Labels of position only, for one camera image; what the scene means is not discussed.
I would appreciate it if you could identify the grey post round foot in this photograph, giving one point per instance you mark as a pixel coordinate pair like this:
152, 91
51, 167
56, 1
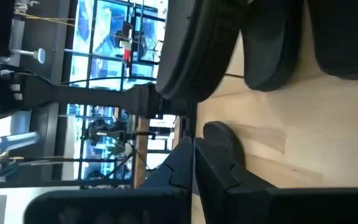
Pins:
39, 56

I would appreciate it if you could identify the black aluminium table frame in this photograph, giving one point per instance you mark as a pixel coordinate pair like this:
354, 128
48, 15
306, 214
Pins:
193, 124

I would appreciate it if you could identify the black slide sandal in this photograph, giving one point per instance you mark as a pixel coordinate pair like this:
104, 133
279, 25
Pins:
346, 37
225, 140
272, 46
197, 46

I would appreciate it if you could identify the black tripod stand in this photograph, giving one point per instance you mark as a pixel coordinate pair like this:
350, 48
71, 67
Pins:
104, 133

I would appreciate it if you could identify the pale blue metal bar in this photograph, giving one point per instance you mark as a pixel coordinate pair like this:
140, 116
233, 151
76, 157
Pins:
11, 143

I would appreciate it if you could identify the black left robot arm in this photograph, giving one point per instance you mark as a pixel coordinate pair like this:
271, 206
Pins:
89, 95

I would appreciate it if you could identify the small red object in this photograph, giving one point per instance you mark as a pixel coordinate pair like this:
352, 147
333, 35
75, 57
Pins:
127, 55

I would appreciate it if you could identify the wooden board edge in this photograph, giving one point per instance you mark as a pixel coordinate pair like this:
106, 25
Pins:
141, 155

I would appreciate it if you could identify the large window black frame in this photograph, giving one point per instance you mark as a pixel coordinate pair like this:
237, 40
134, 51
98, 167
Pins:
107, 37

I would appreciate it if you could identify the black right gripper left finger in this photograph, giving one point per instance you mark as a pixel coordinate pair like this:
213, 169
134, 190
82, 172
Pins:
182, 174

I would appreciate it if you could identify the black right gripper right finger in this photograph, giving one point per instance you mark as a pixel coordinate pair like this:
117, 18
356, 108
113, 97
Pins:
219, 193

